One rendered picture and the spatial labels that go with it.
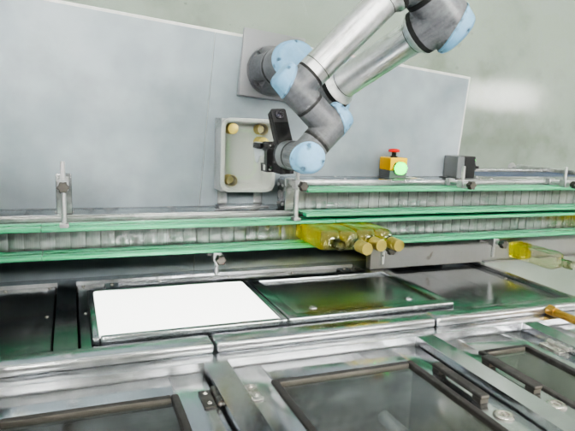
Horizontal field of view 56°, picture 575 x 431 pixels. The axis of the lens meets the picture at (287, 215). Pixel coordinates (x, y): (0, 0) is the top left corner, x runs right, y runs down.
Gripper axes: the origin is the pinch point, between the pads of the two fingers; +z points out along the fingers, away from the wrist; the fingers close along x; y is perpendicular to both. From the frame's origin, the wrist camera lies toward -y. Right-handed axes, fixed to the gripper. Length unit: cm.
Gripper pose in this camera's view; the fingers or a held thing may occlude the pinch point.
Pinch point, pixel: (262, 143)
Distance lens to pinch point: 160.6
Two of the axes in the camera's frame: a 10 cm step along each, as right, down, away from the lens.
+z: -3.7, -1.7, 9.2
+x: 9.3, -0.6, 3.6
